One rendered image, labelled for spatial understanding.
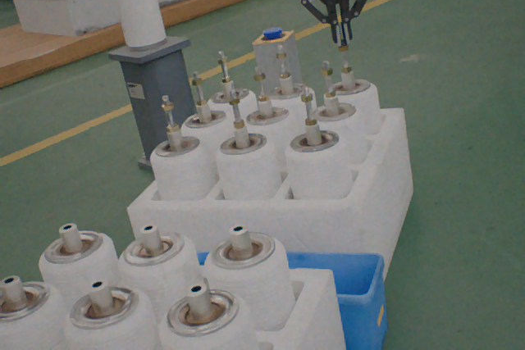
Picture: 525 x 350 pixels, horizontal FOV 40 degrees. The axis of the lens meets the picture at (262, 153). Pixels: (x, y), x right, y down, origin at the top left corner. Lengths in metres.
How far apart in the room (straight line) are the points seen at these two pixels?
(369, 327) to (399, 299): 0.17
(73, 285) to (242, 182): 0.32
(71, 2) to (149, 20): 1.60
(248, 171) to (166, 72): 0.64
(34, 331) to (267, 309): 0.26
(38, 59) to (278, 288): 2.41
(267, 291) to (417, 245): 0.51
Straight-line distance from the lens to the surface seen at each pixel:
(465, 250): 1.26
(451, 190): 1.45
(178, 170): 1.16
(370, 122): 1.29
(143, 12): 1.68
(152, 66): 1.68
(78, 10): 3.29
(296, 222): 1.08
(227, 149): 1.13
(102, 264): 0.93
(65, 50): 3.18
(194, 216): 1.14
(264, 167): 1.11
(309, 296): 0.87
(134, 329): 0.78
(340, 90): 1.30
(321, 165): 1.06
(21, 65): 3.10
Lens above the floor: 0.67
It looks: 22 degrees down
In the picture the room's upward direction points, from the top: 11 degrees counter-clockwise
